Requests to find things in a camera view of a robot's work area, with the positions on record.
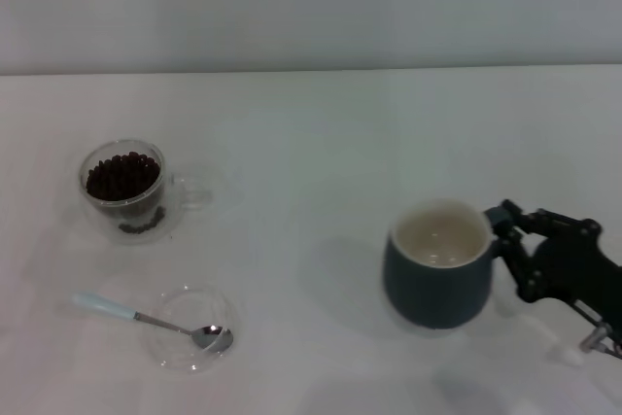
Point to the double-walled glass cup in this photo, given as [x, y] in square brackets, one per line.
[187, 191]

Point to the dark green ceramic mug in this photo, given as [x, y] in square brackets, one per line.
[427, 298]

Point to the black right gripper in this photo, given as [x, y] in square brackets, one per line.
[578, 269]

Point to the coffee beans heap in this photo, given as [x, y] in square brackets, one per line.
[121, 177]

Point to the clear glass saucer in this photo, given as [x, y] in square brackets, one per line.
[214, 298]

